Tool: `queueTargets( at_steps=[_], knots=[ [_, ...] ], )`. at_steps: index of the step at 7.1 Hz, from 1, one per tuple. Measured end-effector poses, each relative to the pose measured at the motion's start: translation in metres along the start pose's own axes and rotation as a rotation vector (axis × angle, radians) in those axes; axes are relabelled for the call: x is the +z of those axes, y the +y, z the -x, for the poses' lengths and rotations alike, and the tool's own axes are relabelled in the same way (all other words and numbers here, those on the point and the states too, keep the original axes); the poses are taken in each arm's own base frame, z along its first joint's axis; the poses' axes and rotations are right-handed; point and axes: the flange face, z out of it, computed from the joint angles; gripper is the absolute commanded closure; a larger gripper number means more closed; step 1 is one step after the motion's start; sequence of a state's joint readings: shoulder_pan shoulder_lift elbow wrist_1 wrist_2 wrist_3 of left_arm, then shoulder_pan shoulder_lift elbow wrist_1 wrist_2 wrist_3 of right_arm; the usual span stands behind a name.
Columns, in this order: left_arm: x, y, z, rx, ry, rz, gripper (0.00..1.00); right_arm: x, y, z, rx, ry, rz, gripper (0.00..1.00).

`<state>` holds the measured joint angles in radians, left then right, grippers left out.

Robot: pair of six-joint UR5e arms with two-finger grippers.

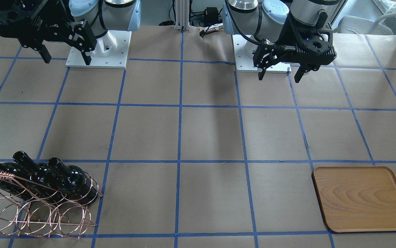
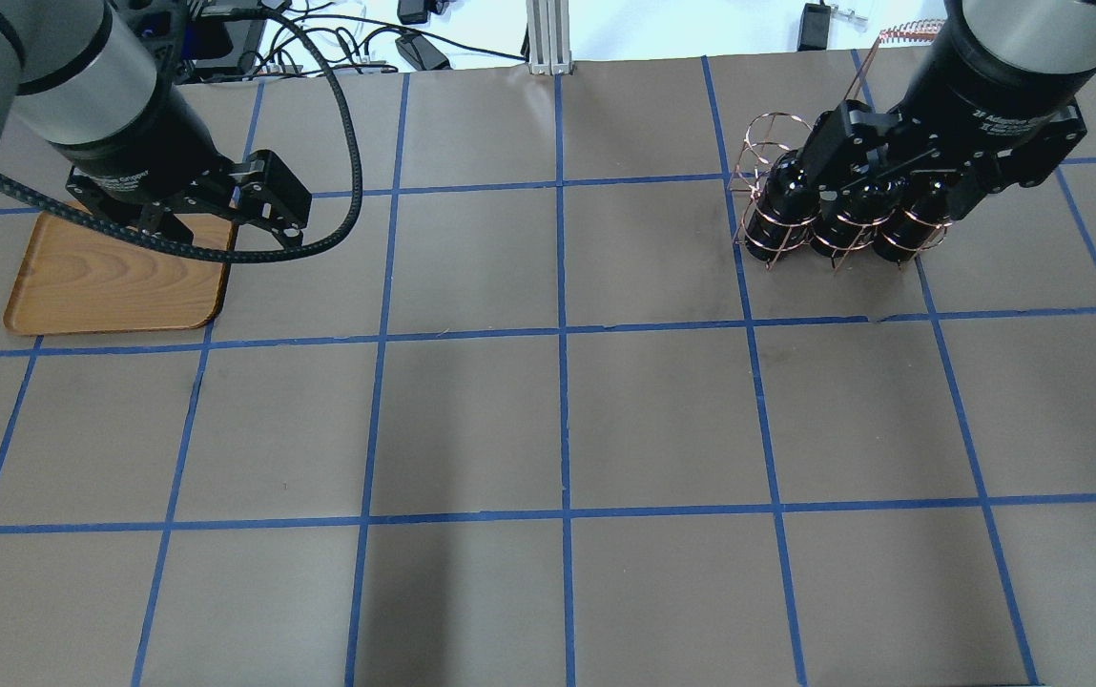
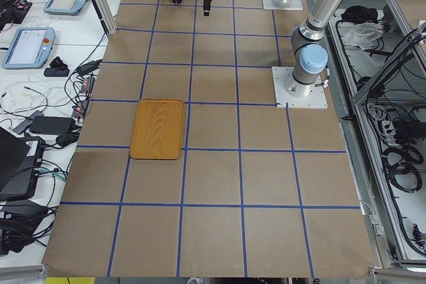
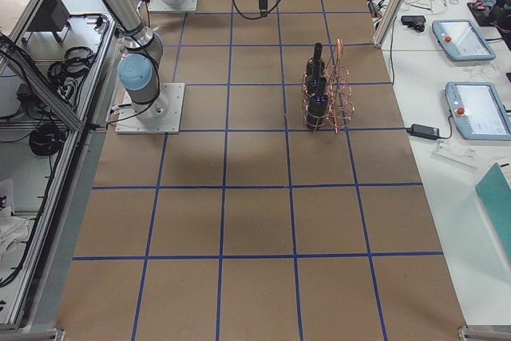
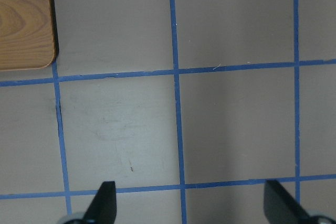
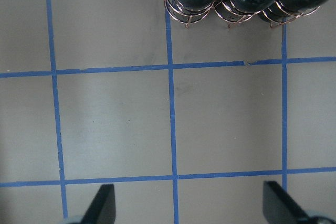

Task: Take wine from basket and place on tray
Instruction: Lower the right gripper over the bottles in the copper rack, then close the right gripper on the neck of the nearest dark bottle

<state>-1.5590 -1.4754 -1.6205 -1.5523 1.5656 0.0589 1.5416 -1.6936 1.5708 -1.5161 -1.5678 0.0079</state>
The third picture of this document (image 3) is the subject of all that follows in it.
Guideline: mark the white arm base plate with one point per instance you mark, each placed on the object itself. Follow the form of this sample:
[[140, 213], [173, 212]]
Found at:
[[291, 94], [286, 5]]

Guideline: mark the black laptop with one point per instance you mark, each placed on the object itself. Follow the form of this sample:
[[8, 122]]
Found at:
[[20, 160]]

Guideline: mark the black power brick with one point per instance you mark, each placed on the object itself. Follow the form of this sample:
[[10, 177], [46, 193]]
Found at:
[[51, 125]]

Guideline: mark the wooden tray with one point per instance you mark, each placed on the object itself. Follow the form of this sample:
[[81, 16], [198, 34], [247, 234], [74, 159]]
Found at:
[[157, 129]]

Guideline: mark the black handheld device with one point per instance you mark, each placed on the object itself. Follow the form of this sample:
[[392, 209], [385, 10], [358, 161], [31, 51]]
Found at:
[[57, 68]]

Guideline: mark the white crumpled cloth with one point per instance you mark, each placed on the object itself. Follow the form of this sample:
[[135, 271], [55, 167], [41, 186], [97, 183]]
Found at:
[[365, 35]]

